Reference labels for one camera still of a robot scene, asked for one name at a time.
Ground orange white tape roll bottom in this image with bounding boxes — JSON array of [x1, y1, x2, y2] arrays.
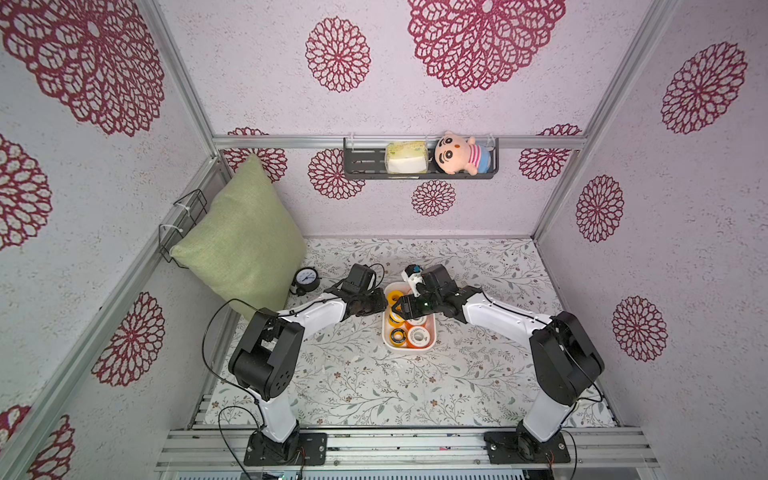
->
[[408, 326, 432, 349]]

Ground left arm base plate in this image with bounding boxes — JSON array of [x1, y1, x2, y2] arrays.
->
[[244, 432, 328, 467]]

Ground orange white tape roll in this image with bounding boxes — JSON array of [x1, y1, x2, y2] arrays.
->
[[408, 326, 432, 349], [406, 317, 427, 327]]

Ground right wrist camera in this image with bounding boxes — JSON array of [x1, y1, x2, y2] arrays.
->
[[402, 264, 423, 297]]

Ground black wall shelf basket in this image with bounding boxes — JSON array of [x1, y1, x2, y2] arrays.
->
[[342, 136, 499, 180]]

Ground yellow black tape roll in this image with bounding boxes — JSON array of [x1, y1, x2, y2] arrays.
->
[[389, 328, 408, 348]]

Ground white plastic storage box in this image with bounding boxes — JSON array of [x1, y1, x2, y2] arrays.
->
[[381, 282, 438, 353]]

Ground black pressure gauge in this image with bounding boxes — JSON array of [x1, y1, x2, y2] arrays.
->
[[290, 267, 321, 296]]

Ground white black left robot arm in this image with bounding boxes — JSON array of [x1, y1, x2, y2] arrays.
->
[[228, 264, 387, 445]]

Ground plush doll striped shirt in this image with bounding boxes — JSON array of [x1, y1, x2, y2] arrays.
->
[[434, 131, 491, 176]]

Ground black wire wall rack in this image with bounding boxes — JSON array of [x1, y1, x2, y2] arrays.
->
[[157, 189, 208, 269]]

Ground aluminium front rail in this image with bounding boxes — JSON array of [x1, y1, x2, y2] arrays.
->
[[154, 427, 659, 473]]

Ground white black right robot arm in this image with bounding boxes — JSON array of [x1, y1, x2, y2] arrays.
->
[[393, 264, 605, 443]]

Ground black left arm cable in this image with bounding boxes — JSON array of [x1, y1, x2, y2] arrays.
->
[[200, 262, 388, 480]]

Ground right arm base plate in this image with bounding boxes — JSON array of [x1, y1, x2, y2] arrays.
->
[[483, 431, 571, 466]]

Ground yellow green sponge pack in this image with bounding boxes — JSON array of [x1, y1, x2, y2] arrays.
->
[[385, 141, 429, 174]]

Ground green square pillow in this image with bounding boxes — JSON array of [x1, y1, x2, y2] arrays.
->
[[170, 155, 306, 318]]

